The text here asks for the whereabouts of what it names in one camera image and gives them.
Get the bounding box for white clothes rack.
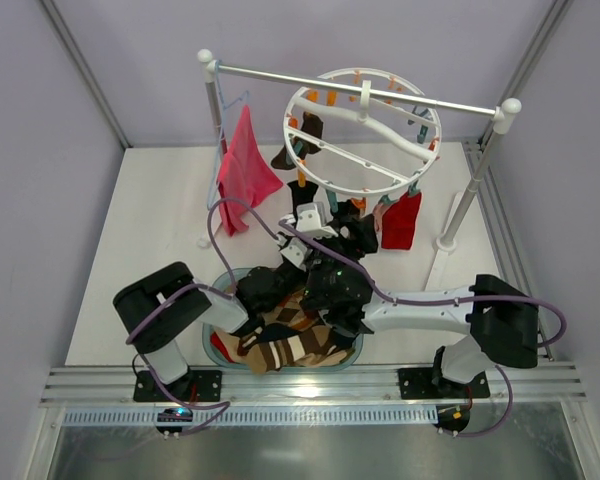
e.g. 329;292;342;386
196;48;523;291

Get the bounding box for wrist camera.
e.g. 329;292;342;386
280;202;337;239
276;233;311;271

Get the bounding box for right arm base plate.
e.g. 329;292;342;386
397;367;491;400

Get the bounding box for aluminium rail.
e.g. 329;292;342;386
40;361;587;407

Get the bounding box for red sock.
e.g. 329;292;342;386
381;193;423;251

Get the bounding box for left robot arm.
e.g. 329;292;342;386
113;261;304;404

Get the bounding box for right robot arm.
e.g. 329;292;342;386
298;233;539;398

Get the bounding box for pink sock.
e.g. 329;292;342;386
372;201;391;233

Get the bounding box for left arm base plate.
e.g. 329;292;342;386
133;370;222;403

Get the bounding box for brown striped sock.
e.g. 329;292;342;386
243;328;354;374

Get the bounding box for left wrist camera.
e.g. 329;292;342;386
276;233;311;271

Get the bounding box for blue wire hanger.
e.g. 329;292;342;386
206;60;250;210

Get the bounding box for pink cloth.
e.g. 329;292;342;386
217;105;283;237

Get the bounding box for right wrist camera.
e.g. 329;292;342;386
280;202;337;239

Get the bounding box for teal laundry basket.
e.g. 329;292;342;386
203;276;363;374

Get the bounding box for white round sock hanger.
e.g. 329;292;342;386
281;66;442;196

